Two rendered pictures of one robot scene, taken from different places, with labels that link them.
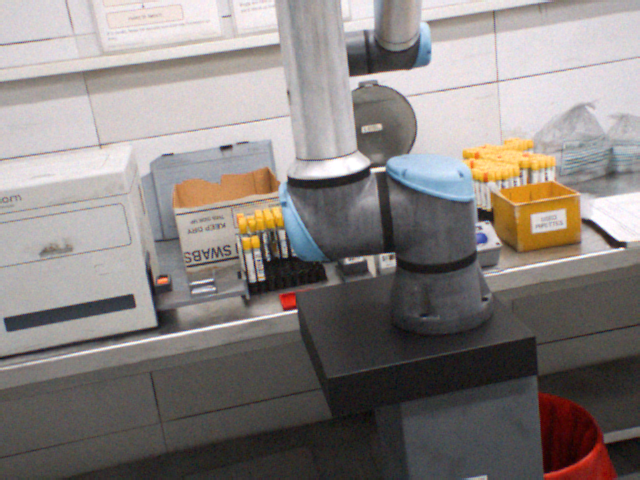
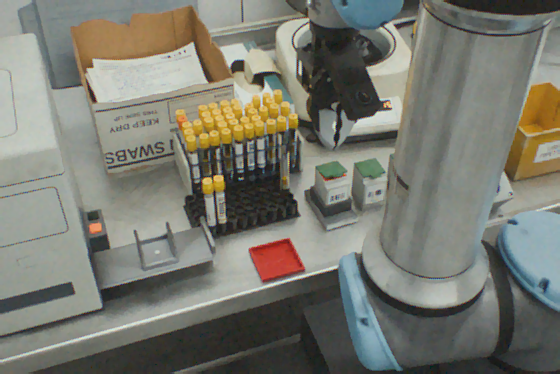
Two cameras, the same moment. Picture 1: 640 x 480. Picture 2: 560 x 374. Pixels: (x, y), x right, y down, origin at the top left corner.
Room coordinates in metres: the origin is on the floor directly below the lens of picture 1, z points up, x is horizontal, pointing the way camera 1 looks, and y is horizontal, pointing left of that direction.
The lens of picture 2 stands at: (0.66, 0.19, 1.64)
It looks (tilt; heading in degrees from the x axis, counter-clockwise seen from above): 42 degrees down; 348
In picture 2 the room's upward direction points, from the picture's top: straight up
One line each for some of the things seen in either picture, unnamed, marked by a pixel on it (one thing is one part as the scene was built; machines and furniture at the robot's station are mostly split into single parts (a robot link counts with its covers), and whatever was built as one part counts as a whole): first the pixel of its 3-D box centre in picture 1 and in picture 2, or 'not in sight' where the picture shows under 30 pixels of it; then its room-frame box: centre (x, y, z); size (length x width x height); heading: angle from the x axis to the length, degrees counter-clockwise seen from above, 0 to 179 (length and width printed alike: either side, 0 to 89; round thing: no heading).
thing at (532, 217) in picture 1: (535, 215); (532, 130); (1.50, -0.44, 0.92); 0.13 x 0.13 x 0.10; 5
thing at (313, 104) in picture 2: not in sight; (322, 104); (1.43, -0.04, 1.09); 0.05 x 0.02 x 0.09; 100
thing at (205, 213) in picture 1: (230, 216); (152, 84); (1.75, 0.20, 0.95); 0.29 x 0.25 x 0.15; 8
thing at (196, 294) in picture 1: (191, 290); (141, 254); (1.35, 0.25, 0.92); 0.21 x 0.07 x 0.05; 98
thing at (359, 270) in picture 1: (352, 267); (330, 200); (1.43, -0.06, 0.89); 0.09 x 0.05 x 0.04; 10
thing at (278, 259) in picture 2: (299, 299); (276, 259); (1.34, 0.05, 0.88); 0.07 x 0.07 x 0.01; 8
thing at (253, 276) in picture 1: (278, 255); (240, 185); (1.46, 0.09, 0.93); 0.17 x 0.09 x 0.11; 98
